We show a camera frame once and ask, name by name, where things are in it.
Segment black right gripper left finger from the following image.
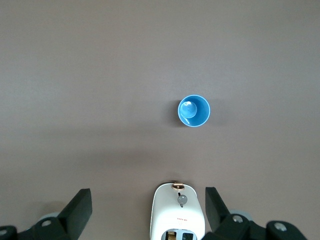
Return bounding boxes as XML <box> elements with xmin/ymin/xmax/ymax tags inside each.
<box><xmin>0</xmin><ymin>188</ymin><xmax>93</xmax><ymax>240</ymax></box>

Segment cream white toaster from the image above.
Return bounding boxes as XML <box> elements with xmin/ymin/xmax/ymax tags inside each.
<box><xmin>149</xmin><ymin>182</ymin><xmax>206</xmax><ymax>240</ymax></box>

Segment brown table mat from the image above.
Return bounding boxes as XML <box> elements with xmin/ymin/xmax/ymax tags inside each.
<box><xmin>0</xmin><ymin>0</ymin><xmax>320</xmax><ymax>240</ymax></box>

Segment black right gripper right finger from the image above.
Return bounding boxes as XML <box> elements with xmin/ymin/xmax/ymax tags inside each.
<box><xmin>201</xmin><ymin>186</ymin><xmax>308</xmax><ymax>240</ymax></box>

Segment blue plastic cup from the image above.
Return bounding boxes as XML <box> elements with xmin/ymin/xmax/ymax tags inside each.
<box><xmin>177</xmin><ymin>94</ymin><xmax>211</xmax><ymax>128</ymax></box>

